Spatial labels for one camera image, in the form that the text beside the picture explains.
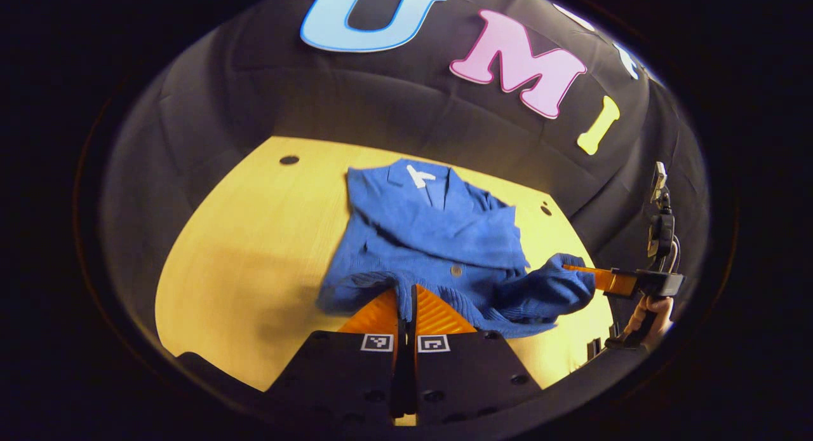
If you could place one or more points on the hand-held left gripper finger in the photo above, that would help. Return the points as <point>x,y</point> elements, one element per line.
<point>400,377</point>
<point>413,377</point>

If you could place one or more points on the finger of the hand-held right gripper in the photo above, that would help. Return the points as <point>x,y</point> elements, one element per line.
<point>619,282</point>

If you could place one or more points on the blue knit cardigan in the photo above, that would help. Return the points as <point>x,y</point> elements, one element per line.
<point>432,237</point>

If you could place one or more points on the black backdrop cloth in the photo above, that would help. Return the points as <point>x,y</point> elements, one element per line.
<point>381,98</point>

